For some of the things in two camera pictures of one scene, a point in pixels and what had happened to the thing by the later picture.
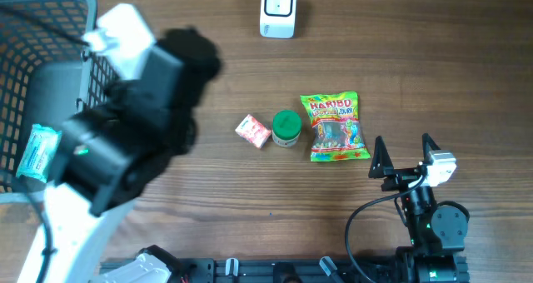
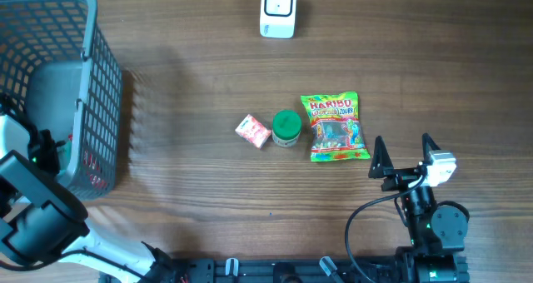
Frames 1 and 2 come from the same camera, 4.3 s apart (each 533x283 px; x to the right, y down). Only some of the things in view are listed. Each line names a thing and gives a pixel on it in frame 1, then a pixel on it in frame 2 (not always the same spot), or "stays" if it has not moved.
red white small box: [254, 131] stays
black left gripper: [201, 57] to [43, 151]
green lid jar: [286, 128] stays
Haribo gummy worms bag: [336, 132] stays
